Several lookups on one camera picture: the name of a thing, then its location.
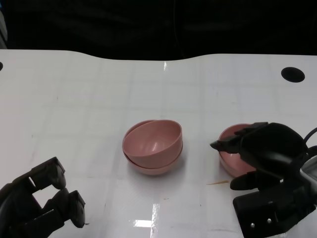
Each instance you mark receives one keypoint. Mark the pink plastic bowl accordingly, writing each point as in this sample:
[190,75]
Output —
[148,141]
[230,163]
[153,170]

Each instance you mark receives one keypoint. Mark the black backdrop curtain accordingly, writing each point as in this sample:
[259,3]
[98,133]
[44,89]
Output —
[148,24]

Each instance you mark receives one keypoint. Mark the small orange scrap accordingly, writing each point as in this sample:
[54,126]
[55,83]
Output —
[219,183]

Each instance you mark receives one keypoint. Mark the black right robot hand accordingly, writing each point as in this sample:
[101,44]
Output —
[272,148]

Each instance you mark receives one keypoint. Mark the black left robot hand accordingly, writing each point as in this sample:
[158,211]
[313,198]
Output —
[22,208]

